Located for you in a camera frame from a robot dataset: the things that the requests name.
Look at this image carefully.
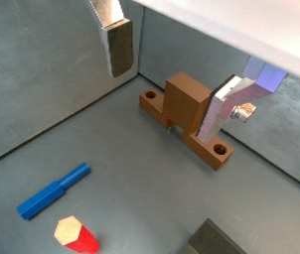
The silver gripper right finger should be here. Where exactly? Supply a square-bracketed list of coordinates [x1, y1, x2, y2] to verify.
[197, 57, 287, 143]

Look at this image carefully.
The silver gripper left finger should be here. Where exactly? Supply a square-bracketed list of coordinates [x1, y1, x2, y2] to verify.
[85, 0, 134, 77]

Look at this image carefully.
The brown T-shaped block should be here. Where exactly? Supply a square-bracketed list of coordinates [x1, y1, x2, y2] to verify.
[140, 72, 233, 171]

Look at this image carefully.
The blue hexagonal peg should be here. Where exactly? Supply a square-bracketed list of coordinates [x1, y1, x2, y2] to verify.
[16, 163, 90, 220]

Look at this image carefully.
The red hexagonal peg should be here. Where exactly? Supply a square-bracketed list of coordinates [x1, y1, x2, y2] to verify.
[54, 216, 99, 254]

